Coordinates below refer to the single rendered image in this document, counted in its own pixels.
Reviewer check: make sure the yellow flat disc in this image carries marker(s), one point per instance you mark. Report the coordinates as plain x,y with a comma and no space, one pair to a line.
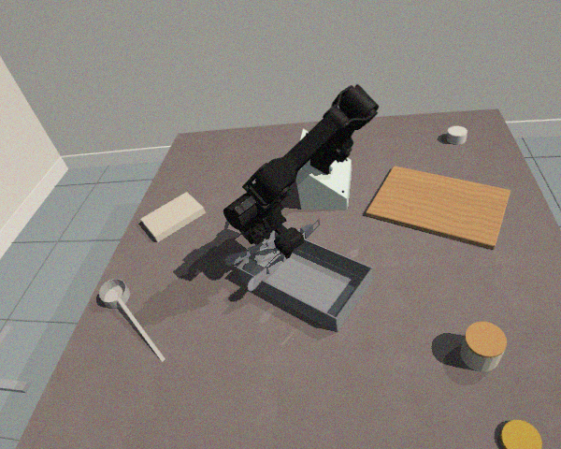
518,434

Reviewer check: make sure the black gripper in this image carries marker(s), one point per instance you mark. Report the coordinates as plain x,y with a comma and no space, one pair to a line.
288,239

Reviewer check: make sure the white cylindrical jar with wooden lid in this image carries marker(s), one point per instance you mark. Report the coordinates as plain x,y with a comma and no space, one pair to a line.
483,346

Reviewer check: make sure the grey measuring scoop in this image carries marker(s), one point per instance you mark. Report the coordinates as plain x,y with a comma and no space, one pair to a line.
115,293

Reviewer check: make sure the beige rectangular block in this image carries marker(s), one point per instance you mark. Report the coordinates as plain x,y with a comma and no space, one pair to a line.
172,216

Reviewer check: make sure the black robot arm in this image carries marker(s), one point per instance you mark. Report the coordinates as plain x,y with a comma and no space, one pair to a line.
328,141

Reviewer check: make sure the grey cylinder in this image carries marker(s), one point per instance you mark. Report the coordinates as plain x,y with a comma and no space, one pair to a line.
457,135

